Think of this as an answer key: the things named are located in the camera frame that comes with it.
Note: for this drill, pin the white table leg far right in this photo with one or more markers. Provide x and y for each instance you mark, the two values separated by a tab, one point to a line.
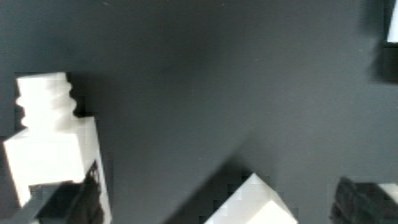
252	206

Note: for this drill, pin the white table leg with tag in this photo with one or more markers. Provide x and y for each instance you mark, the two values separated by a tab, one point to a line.
53	148

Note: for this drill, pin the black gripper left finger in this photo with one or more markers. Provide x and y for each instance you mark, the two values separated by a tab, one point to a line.
64	203

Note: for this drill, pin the white marker sheet with tags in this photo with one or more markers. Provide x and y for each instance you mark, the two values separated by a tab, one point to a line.
392	25

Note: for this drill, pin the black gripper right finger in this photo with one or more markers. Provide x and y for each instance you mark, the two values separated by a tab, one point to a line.
364	203

